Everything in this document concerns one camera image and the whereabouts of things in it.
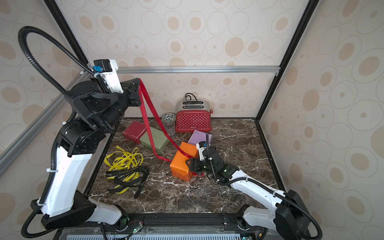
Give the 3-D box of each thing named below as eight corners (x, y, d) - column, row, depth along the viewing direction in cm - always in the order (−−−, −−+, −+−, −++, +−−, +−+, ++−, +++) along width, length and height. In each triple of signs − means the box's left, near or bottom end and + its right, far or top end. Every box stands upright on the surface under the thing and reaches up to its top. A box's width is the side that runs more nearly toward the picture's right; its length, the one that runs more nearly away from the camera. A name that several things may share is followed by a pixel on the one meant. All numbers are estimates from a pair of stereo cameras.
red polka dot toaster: (177, 133, 112) (175, 117, 99) (179, 116, 125) (177, 99, 111) (210, 134, 113) (212, 118, 99) (209, 116, 125) (210, 99, 112)
